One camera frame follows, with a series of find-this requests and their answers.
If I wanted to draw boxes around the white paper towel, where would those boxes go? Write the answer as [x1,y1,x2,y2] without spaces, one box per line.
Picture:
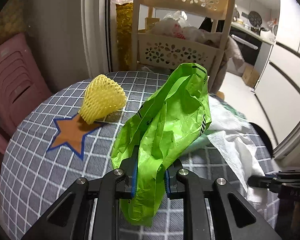
[184,95,268,206]

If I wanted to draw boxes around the green plastic bag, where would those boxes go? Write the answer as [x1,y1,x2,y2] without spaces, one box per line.
[111,63,211,226]

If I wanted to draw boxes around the orange blue star sticker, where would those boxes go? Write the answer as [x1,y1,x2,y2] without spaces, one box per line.
[47,114,104,160]

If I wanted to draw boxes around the grey checked tablecloth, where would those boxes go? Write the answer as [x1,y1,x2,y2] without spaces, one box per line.
[0,71,281,240]

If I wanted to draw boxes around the yellow foam fruit net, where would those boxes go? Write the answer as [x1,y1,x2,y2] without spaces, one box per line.
[78,74,127,125]

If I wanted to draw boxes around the cardboard box on floor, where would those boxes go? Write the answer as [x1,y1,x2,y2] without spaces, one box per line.
[242,64,260,88]

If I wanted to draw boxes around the grey cloth on rack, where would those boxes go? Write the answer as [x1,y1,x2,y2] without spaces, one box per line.
[209,36,245,94]

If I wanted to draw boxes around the black oven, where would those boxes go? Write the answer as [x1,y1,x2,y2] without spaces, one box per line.
[229,27,262,66]

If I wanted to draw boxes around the pink plastic stool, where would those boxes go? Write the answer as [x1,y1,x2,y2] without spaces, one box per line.
[0,32,53,190]

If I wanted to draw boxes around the white plastic bags on rack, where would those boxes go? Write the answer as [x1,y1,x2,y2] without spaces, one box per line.
[149,10,208,43]

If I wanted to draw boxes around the yellow mesh bag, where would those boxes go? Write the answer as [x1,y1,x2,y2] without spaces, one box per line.
[116,3,133,71]

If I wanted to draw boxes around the beige plastic storage rack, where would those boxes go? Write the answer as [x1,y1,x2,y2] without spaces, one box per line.
[130,0,235,93]

